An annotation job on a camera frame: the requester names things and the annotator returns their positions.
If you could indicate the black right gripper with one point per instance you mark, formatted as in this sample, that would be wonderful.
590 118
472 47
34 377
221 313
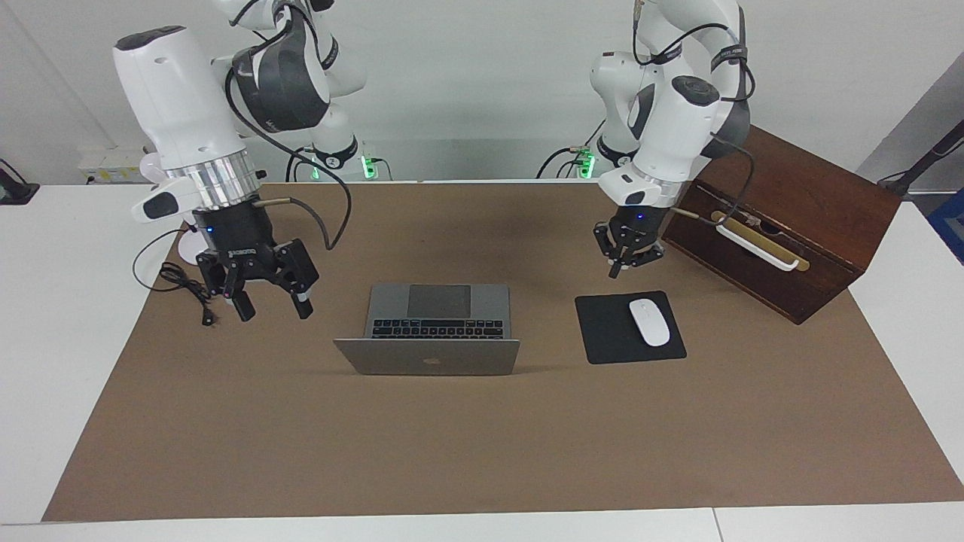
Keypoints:
233 233

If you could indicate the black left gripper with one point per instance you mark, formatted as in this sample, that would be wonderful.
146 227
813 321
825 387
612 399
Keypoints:
639 222

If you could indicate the silver Apple laptop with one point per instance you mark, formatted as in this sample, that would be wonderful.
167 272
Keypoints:
422 357

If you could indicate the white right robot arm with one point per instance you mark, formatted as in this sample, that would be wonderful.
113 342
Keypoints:
173 105

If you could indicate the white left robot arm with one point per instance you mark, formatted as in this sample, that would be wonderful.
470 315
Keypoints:
670 128

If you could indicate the white computer mouse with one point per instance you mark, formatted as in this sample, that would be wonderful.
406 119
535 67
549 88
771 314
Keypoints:
649 322

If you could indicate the black mouse pad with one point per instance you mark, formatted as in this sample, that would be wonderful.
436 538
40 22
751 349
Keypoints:
602 331

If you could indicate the white desk lamp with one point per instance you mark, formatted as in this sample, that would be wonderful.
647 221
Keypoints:
192 245

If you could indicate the dark brown wooden box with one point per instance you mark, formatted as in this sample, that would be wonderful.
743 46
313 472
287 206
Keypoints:
798 188

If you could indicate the white power strip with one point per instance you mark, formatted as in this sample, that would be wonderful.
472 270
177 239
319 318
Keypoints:
113 169

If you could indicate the brown table mat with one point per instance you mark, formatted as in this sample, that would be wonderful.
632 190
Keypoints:
452 452

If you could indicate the black stand base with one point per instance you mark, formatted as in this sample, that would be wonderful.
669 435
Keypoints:
15 192

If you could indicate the black stand pole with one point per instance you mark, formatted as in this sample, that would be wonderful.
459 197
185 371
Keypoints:
934 154

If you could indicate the blue object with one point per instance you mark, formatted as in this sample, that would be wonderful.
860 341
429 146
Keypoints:
950 226

